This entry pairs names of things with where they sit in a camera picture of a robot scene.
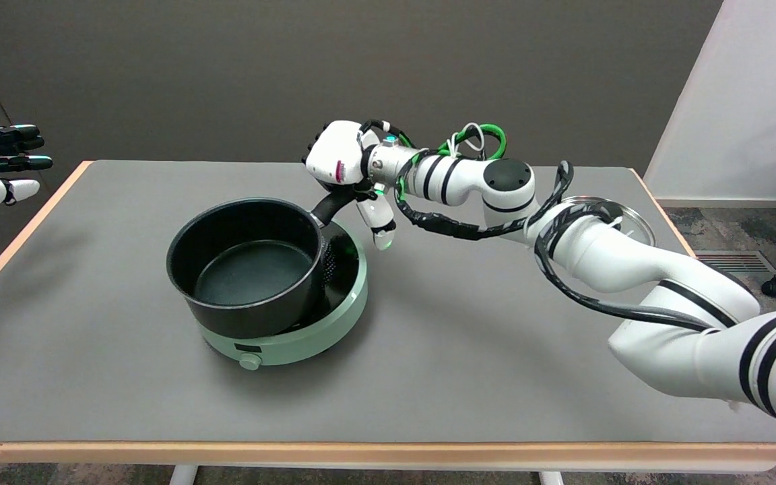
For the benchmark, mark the floor vent grille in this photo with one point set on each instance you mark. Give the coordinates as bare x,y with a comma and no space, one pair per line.
731,263

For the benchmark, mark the green induction cooker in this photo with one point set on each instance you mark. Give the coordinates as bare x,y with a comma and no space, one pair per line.
294,343

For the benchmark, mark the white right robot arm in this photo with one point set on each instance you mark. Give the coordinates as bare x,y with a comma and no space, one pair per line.
630,259

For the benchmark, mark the grey table mat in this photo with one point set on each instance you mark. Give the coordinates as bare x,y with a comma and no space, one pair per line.
462,337

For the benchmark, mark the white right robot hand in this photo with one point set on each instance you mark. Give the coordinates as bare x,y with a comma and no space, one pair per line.
337,151

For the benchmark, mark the white table leg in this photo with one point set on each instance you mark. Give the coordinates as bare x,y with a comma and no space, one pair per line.
184,475
551,479

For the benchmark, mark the glass lid with black knob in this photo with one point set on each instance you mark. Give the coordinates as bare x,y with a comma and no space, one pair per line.
640,225

